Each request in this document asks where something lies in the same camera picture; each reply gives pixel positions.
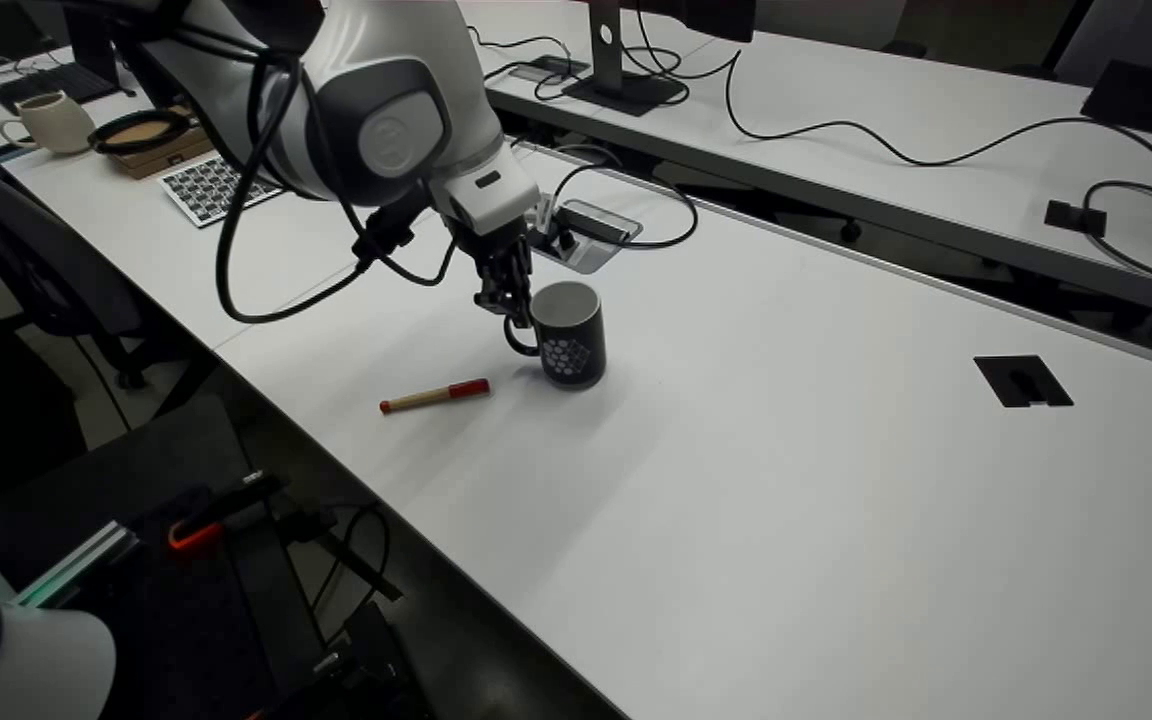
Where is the silver table grommet cover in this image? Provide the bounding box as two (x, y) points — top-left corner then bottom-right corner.
(533, 201), (643, 277)

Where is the black office chair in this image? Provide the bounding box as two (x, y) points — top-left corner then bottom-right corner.
(0, 169), (151, 386)

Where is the white cup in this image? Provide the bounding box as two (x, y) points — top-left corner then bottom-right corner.
(17, 86), (95, 157)

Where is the white keyboard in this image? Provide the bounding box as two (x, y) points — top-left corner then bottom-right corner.
(159, 157), (240, 228)

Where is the black power adapter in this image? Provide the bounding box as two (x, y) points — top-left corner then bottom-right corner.
(1046, 201), (1110, 239)

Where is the brown bowl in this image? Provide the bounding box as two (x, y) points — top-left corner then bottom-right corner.
(89, 107), (214, 180)

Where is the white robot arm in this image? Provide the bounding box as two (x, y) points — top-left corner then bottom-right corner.
(62, 0), (539, 323)

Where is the red and tan marker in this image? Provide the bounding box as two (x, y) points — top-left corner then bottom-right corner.
(382, 381), (493, 414)

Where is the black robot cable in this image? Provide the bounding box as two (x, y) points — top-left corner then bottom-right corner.
(214, 24), (463, 329)

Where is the black desk cable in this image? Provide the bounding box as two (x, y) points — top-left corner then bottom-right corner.
(719, 52), (1152, 214)

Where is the black monitor stand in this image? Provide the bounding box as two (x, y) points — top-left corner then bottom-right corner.
(568, 0), (686, 114)

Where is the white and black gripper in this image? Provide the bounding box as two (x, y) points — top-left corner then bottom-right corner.
(433, 163), (539, 317)

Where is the dark grey ceramic mug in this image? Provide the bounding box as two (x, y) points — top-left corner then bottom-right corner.
(503, 280), (607, 392)

